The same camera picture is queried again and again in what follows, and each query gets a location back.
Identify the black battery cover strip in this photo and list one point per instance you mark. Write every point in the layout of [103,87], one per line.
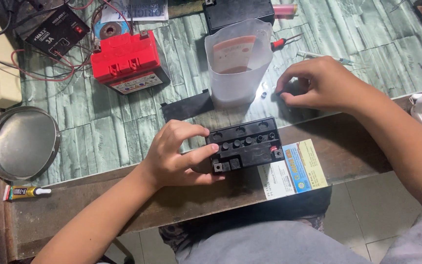
[187,107]

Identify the pink plastic tube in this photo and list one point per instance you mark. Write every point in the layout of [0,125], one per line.
[284,10]

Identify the blue yellow paper leaflet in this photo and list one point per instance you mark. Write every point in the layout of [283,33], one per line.
[299,172]

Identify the red battery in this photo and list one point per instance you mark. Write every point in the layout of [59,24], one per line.
[126,60]

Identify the yellow glue tube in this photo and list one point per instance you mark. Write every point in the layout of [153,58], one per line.
[24,192]

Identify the large closed black battery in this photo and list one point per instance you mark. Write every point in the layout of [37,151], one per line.
[238,13]

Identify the clear plastic syringe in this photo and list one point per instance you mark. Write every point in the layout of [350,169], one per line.
[321,56]

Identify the blue round disc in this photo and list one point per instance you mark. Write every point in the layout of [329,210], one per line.
[110,29]

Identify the green stone pattern mat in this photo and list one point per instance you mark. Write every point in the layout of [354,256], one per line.
[343,33]

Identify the white printed paper sheet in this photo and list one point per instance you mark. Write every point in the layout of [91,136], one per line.
[137,11]

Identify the person's left hand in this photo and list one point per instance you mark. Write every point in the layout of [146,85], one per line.
[167,157]

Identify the black power supply box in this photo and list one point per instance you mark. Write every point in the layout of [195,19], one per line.
[57,33]

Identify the translucent plastic jug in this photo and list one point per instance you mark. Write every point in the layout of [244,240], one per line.
[238,77]

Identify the person's right hand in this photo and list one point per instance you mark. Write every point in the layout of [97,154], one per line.
[328,86]

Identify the small black battery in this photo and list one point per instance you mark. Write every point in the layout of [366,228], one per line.
[251,150]

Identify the round metal tray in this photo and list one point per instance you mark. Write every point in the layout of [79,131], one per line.
[22,143]

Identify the person's grey shorts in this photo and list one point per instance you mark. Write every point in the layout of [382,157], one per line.
[306,245]

